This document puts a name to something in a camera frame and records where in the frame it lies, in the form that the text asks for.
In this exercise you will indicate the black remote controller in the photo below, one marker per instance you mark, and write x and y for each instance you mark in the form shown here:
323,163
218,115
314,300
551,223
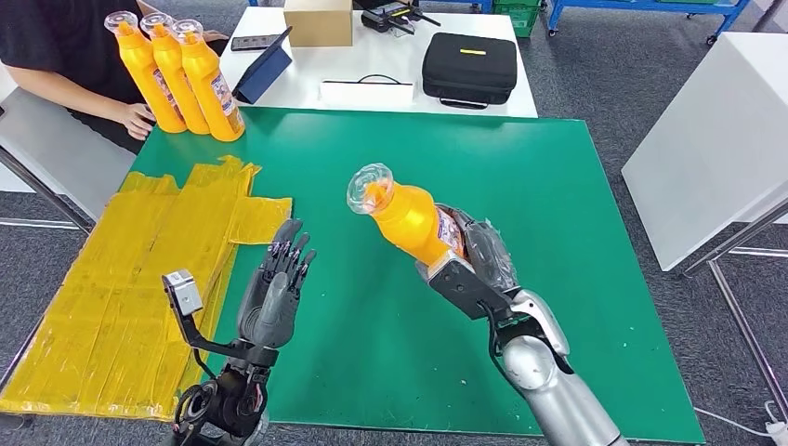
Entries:
388,15

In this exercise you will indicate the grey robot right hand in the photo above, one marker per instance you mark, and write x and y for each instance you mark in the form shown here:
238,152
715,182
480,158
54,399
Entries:
492,258

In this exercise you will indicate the green table board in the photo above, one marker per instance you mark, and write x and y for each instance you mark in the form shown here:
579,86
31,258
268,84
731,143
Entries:
382,160

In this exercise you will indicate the person's right forearm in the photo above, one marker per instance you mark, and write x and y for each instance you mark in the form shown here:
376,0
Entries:
68,92

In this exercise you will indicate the person's left hand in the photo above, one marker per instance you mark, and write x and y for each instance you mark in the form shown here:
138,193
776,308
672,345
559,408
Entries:
215,37

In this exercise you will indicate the person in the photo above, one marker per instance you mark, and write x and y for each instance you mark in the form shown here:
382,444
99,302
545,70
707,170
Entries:
49,37

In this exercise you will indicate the black carrying case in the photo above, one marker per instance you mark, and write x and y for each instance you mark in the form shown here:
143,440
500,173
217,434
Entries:
470,71

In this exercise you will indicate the cardboard box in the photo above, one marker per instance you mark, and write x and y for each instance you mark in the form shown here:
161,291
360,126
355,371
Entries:
319,23

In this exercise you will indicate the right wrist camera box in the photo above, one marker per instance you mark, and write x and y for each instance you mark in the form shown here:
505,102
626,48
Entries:
462,289

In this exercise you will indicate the person's right hand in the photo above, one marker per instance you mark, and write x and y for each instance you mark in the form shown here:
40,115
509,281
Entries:
135,121

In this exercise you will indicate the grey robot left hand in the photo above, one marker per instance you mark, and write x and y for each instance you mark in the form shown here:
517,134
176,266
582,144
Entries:
271,308

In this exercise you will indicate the green plastic crate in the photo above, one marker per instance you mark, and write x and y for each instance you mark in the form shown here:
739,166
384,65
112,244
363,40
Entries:
517,21
517,2

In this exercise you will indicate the flat white box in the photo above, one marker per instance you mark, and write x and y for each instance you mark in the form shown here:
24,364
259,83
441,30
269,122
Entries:
366,98

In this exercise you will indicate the black phone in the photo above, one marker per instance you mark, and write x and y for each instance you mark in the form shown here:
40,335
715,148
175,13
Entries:
255,42

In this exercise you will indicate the white power strip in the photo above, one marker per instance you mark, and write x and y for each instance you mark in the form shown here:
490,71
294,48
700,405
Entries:
777,431

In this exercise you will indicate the orange detergent bottle clear cap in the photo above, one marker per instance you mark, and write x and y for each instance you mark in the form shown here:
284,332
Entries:
215,92
144,80
406,215
181,92

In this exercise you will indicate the white table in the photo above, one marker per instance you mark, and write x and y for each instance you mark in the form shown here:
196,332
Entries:
369,61
61,166
708,148

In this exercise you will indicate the tablet in blue case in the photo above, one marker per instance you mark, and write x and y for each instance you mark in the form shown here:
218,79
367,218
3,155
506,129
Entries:
265,72

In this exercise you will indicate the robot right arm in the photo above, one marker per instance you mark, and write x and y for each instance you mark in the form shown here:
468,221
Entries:
554,394

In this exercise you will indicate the yellow tape patch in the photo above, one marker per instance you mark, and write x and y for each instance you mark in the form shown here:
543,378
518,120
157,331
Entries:
92,308

